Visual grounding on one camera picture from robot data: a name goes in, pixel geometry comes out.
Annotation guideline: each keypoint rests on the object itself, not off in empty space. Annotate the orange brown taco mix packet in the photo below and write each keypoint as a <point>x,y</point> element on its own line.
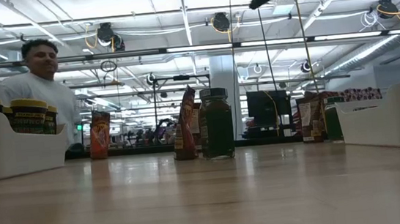
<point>184,135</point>
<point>309,120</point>
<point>100,136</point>

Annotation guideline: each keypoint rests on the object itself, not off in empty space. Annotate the green lid spice jar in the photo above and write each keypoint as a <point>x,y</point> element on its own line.
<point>216,125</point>
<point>333,121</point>

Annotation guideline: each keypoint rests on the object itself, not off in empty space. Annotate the white building column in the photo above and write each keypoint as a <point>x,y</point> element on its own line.
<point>222,76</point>

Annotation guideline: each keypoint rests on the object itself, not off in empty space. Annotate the black perforated computer case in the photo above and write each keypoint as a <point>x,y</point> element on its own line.
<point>266,109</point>

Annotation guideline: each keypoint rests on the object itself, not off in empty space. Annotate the white plastic bin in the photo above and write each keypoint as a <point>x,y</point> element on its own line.
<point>389,123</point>
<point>5,153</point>

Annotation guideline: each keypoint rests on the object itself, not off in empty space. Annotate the overhead bar with light strips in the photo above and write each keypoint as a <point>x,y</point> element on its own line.
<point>70,59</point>

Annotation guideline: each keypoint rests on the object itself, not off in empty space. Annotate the green exit sign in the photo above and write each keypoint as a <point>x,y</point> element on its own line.
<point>79,127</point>

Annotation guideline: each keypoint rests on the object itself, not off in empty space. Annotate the person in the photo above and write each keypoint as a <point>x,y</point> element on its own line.
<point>36,91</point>

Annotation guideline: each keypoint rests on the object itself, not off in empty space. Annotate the black background rig frame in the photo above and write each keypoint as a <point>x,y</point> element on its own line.
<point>181,78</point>

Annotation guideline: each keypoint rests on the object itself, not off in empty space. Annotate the black metal table frame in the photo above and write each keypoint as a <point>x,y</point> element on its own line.
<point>145,151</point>

